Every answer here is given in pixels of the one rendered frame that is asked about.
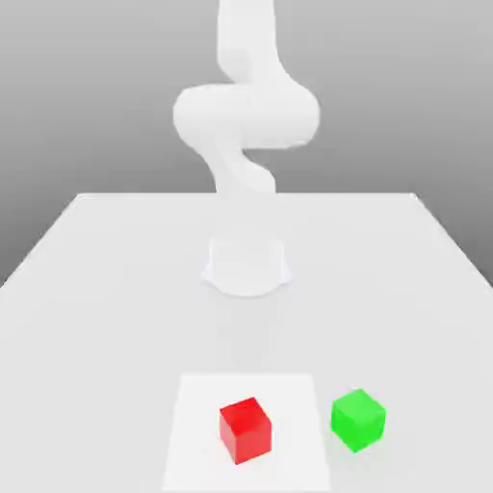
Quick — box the small red cube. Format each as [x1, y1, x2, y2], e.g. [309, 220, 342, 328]
[219, 396, 273, 466]

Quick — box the small green cube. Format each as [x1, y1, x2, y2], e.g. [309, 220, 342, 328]
[329, 387, 387, 454]

